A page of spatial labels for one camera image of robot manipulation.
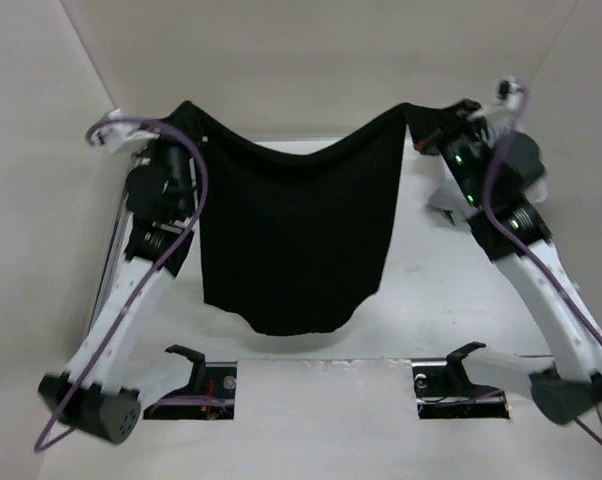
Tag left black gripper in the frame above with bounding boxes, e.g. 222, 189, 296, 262
133, 101, 209, 218

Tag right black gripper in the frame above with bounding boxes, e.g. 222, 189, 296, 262
403, 98, 490, 208

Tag grey tank top in basket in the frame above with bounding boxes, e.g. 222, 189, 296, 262
426, 178, 472, 231

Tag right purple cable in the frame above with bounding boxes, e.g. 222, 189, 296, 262
483, 85, 602, 464

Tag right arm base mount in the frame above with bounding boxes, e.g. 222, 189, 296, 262
412, 342, 510, 420

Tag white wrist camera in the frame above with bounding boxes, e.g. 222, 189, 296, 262
85, 109, 159, 155
468, 76, 526, 120

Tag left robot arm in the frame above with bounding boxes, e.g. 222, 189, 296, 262
38, 134, 208, 445

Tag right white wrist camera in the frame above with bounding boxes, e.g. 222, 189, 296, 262
468, 76, 526, 120

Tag black tank top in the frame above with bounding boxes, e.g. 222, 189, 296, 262
168, 102, 465, 336

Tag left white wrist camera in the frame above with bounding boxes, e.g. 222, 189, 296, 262
85, 109, 159, 155

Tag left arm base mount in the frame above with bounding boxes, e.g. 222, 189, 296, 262
143, 345, 237, 421

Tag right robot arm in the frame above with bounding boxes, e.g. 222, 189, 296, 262
407, 100, 602, 425

